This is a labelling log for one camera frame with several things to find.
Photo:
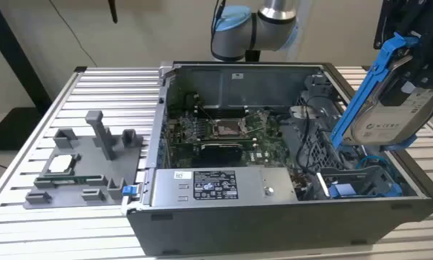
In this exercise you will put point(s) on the thin metal locking lever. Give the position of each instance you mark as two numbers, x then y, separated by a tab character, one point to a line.
206	113

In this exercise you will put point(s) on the hard disk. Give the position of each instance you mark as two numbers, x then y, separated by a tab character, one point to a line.
342	191
382	127

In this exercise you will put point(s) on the black graphics card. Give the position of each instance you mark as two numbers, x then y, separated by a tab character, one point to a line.
220	155

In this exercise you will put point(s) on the black open PC case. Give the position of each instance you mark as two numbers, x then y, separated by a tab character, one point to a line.
237	230

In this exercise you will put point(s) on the gray parts rack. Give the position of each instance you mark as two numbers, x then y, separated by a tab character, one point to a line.
93	162

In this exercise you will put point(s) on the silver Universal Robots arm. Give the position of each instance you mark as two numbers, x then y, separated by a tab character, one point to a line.
234	40

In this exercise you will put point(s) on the silver CPU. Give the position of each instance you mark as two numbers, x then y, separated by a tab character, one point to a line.
61	164

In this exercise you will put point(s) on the black slanted pole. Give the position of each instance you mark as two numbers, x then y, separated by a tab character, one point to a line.
17	54

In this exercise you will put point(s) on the black flat base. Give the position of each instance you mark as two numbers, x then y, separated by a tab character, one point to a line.
10	127

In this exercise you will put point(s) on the blue case latch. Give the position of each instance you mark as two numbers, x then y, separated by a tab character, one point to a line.
129	190

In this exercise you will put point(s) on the gray metal disk bay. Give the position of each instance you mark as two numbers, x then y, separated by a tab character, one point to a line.
321	146

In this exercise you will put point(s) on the black antenna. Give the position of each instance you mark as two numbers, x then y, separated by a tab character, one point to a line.
112	10

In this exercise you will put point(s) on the green RAM stick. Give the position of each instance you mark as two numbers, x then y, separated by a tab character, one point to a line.
82	179

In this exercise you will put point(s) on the black RAM slot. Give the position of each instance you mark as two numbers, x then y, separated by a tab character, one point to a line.
226	140
220	109

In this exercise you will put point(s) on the CPU socket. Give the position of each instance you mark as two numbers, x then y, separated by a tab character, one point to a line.
225	130

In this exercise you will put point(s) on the green motherboard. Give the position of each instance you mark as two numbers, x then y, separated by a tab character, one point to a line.
266	151

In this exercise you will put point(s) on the silver power supply unit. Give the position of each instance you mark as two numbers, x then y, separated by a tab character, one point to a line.
249	187

